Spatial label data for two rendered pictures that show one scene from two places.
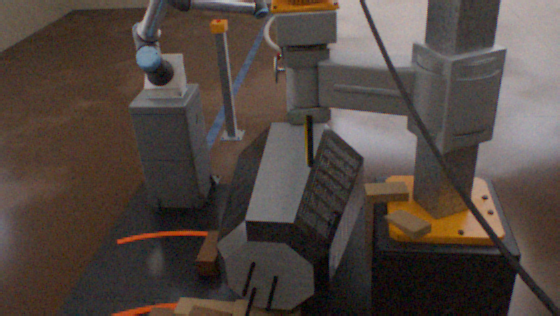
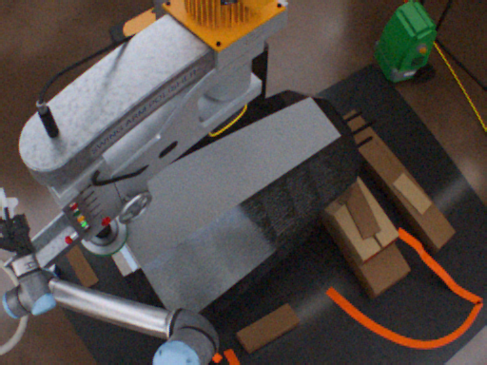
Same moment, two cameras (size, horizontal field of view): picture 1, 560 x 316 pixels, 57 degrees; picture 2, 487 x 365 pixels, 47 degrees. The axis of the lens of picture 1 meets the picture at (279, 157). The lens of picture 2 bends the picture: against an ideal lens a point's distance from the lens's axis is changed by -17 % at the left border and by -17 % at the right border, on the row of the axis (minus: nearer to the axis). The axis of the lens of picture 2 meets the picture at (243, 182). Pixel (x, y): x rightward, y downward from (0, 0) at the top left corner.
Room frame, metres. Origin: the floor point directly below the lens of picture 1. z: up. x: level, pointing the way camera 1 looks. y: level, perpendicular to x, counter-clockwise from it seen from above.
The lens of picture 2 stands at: (3.11, 0.80, 3.22)
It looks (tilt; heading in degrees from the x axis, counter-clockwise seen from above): 66 degrees down; 225
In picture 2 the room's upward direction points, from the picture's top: 1 degrees clockwise
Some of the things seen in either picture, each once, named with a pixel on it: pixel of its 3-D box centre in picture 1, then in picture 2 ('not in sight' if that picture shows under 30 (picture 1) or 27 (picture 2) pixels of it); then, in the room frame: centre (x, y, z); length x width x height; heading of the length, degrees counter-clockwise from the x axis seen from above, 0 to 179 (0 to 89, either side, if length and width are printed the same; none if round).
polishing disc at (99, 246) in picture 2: not in sight; (102, 229); (2.92, -0.18, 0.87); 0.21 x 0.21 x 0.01
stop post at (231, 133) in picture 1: (226, 81); not in sight; (4.34, 0.43, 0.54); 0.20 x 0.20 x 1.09; 80
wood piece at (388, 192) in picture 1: (385, 192); not in sight; (2.08, -0.50, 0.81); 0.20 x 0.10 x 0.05; 88
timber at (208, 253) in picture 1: (212, 252); (267, 329); (2.59, 0.48, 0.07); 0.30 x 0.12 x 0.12; 168
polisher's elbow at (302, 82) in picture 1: (307, 80); (224, 65); (2.26, -0.15, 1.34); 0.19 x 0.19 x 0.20
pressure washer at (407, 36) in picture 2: not in sight; (413, 28); (0.77, -0.09, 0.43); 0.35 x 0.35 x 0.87; 65
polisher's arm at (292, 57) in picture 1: (302, 68); (166, 117); (2.52, -0.15, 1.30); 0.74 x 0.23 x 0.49; 178
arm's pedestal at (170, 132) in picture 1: (174, 146); not in sight; (3.41, 0.78, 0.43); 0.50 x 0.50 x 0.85; 81
